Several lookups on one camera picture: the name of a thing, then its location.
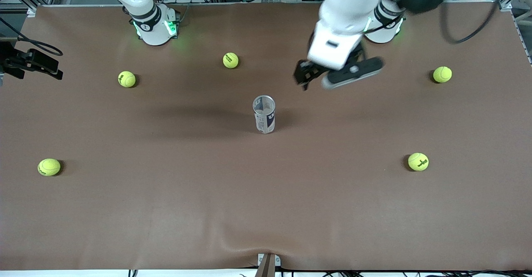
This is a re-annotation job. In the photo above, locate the white blue tennis ball can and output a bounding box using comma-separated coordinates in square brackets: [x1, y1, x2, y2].
[253, 95, 276, 135]

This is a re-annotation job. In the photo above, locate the brown table mat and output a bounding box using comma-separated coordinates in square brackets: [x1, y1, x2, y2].
[0, 2, 532, 272]

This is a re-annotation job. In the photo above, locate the brown mounting bar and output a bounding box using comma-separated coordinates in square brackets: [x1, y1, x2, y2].
[255, 254, 276, 277]

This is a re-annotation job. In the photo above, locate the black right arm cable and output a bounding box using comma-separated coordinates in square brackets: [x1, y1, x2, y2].
[0, 17, 63, 57]

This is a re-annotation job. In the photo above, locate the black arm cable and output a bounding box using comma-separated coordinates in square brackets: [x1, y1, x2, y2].
[439, 0, 499, 45]
[0, 17, 63, 57]

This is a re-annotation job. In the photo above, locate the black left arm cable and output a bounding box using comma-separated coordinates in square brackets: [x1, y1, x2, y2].
[439, 0, 499, 45]

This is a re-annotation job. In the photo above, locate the grey metal bracket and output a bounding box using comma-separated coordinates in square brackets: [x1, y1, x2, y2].
[258, 253, 281, 267]

